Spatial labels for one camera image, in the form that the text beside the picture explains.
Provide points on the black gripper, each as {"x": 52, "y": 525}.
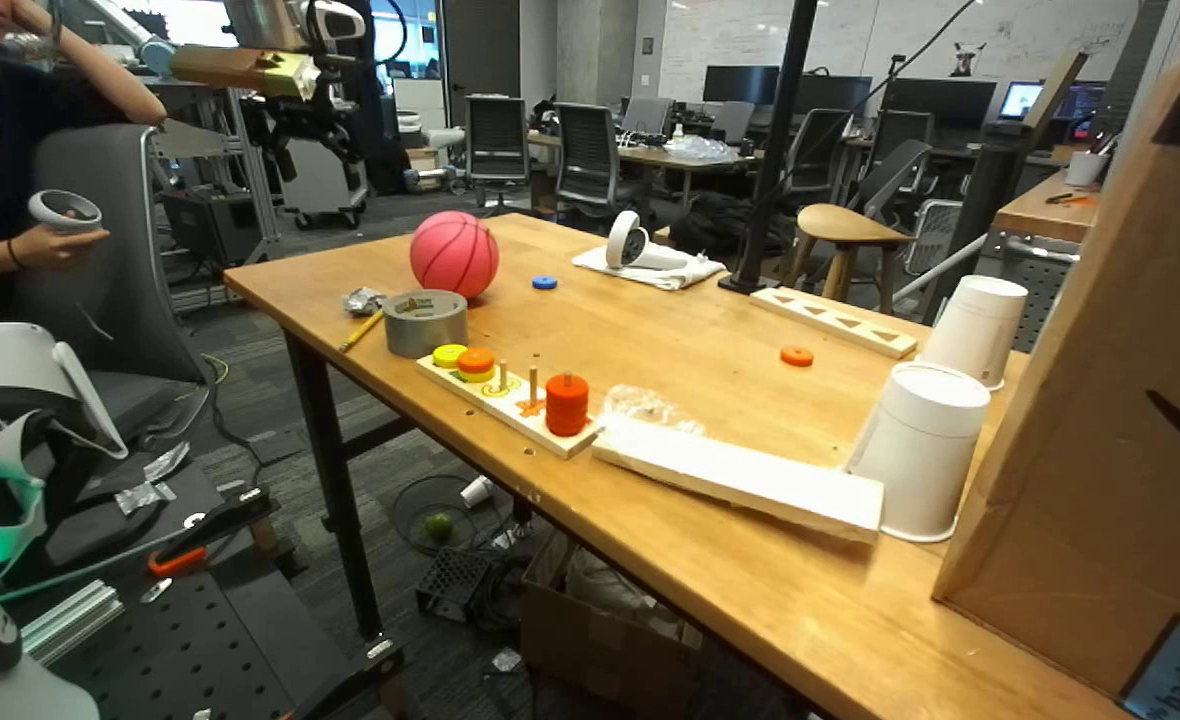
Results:
{"x": 272, "y": 120}

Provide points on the pink basketball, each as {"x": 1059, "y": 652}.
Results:
{"x": 454, "y": 254}

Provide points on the white VR controller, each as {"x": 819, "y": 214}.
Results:
{"x": 90, "y": 214}

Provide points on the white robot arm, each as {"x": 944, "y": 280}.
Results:
{"x": 335, "y": 25}

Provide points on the person's hand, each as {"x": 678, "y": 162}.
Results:
{"x": 52, "y": 246}

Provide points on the white rolling cart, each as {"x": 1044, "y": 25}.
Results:
{"x": 335, "y": 192}

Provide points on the crumpled foil ball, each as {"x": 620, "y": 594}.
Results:
{"x": 366, "y": 302}

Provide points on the yellow pencil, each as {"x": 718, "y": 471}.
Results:
{"x": 360, "y": 333}

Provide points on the black mesh office chair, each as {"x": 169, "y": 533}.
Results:
{"x": 496, "y": 143}
{"x": 591, "y": 154}

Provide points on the grey fabric office chair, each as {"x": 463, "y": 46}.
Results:
{"x": 111, "y": 295}

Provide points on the small blue disc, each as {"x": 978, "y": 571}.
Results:
{"x": 545, "y": 280}

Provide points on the black metal table leg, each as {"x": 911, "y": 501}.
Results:
{"x": 335, "y": 467}

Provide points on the wooden stacking toy board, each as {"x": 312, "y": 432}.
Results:
{"x": 508, "y": 407}

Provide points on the white VR headset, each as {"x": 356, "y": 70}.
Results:
{"x": 0, "y": 351}

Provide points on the wooden office desk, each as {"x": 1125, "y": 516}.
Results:
{"x": 653, "y": 162}

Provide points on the red cylinder block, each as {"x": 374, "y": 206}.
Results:
{"x": 567, "y": 407}

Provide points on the small white cup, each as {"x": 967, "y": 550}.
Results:
{"x": 476, "y": 495}

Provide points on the green tennis ball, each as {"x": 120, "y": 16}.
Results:
{"x": 443, "y": 530}

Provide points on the white cloth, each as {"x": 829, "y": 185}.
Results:
{"x": 675, "y": 266}

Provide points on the black backpack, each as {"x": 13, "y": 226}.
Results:
{"x": 709, "y": 226}

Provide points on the black keyboard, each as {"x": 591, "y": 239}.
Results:
{"x": 468, "y": 583}

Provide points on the black computer monitor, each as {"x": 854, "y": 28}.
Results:
{"x": 941, "y": 104}
{"x": 741, "y": 84}

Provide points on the black perforated breadboard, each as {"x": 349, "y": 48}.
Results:
{"x": 213, "y": 643}

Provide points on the black vertical pole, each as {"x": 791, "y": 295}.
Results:
{"x": 778, "y": 134}

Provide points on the aluminium extrusion bar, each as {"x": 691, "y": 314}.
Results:
{"x": 73, "y": 621}

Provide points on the small orange disc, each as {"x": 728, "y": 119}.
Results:
{"x": 796, "y": 356}

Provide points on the white flat board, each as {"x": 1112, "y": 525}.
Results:
{"x": 748, "y": 482}

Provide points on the round wooden stool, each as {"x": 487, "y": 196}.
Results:
{"x": 851, "y": 226}

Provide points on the long wooden shape sorter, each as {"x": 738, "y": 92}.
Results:
{"x": 833, "y": 320}

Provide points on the brown cardboard box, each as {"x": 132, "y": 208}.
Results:
{"x": 615, "y": 663}

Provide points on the white paper cup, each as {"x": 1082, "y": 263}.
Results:
{"x": 915, "y": 455}
{"x": 978, "y": 333}

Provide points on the black slanted stand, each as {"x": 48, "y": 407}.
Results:
{"x": 1001, "y": 175}

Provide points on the lit blue computer screen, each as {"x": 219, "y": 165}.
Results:
{"x": 1020, "y": 101}

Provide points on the wooden top workbench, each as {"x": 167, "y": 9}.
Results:
{"x": 1042, "y": 214}

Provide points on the large cardboard box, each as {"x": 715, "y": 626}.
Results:
{"x": 1092, "y": 403}

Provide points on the grey duct tape roll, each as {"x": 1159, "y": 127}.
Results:
{"x": 408, "y": 333}

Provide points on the white round camera device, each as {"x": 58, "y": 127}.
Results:
{"x": 624, "y": 243}

